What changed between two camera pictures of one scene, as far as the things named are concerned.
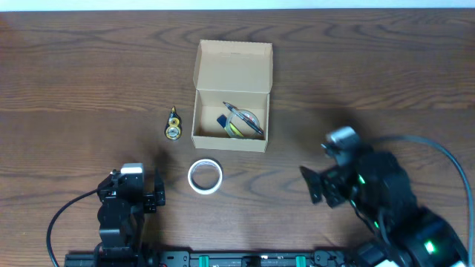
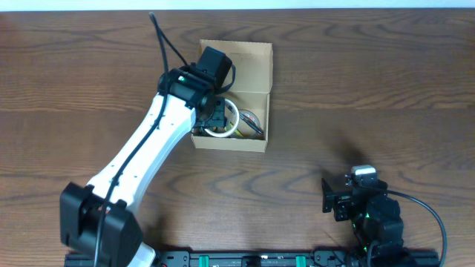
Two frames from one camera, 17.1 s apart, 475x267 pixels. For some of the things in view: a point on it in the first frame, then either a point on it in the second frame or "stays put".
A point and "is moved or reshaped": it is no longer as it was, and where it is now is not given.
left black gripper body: x=107 y=191 → x=214 y=113
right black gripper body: x=338 y=192 → x=344 y=211
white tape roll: x=201 y=190 → x=229 y=133
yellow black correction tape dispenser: x=173 y=130 is moved or reshaped
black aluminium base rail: x=211 y=259 stays put
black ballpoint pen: x=246 y=118 stays put
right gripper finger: x=314 y=182 → x=327 y=197
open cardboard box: x=239 y=73 stays put
